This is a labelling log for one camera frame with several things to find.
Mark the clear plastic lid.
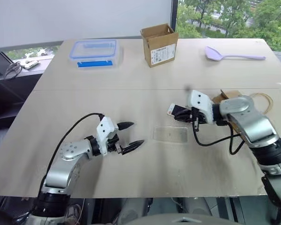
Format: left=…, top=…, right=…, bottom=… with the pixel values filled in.
left=153, top=125, right=189, bottom=144

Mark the tan rubber band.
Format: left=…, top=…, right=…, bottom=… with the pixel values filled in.
left=250, top=92, right=274, bottom=115

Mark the white power strip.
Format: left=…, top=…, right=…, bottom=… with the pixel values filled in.
left=22, top=59, right=40, bottom=70

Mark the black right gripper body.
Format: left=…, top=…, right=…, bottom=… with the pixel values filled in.
left=189, top=106, right=208, bottom=125

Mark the white smartphone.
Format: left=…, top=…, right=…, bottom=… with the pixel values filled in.
left=166, top=103, right=187, bottom=117

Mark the open cardboard box with label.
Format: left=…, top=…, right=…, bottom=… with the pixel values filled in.
left=140, top=22, right=179, bottom=68

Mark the lilac plastic spoon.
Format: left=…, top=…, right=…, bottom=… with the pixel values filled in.
left=204, top=45, right=266, bottom=62

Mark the small flat cardboard box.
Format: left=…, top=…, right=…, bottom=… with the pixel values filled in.
left=211, top=89, right=242, bottom=104

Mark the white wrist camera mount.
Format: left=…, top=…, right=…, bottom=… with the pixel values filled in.
left=186, top=89, right=214, bottom=124
left=96, top=116, right=119, bottom=158

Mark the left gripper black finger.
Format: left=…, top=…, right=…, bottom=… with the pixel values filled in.
left=118, top=121, right=135, bottom=131
left=120, top=139, right=145, bottom=156

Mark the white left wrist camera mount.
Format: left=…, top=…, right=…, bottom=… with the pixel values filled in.
left=96, top=116, right=119, bottom=158

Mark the grey coiled cable bundle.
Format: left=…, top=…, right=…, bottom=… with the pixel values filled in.
left=3, top=61, right=22, bottom=81

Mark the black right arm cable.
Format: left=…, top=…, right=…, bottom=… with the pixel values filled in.
left=192, top=116, right=245, bottom=156

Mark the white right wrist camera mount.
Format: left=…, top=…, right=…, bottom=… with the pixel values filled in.
left=186, top=89, right=214, bottom=124

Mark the clear container with blue lid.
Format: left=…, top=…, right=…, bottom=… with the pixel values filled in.
left=68, top=39, right=121, bottom=70

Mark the dark window frame post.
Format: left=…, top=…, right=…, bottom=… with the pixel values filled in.
left=170, top=0, right=179, bottom=38

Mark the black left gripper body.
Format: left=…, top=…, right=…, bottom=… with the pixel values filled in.
left=107, top=133, right=123, bottom=155

